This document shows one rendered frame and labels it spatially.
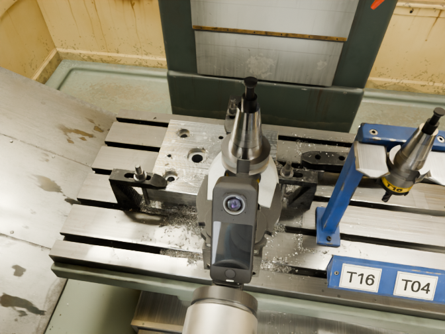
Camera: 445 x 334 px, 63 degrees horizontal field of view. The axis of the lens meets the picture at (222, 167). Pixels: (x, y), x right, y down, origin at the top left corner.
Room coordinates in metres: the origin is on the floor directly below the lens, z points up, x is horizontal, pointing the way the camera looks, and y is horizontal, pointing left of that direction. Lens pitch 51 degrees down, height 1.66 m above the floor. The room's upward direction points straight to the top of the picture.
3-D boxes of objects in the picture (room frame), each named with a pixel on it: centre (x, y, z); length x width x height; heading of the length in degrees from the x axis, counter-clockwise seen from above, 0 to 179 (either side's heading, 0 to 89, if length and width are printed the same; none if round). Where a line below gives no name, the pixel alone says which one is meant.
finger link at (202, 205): (0.24, 0.01, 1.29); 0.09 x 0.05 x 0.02; 5
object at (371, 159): (0.38, -0.24, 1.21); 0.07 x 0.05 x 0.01; 171
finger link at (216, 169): (0.29, 0.01, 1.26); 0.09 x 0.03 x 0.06; 5
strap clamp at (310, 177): (0.51, -0.15, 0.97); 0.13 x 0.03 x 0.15; 81
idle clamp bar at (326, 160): (0.59, -0.33, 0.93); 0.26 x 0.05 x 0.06; 86
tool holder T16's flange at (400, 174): (0.37, -0.30, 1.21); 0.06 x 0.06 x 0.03
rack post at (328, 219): (0.43, -0.25, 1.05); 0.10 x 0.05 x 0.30; 171
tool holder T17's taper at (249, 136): (0.31, -0.03, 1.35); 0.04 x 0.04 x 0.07
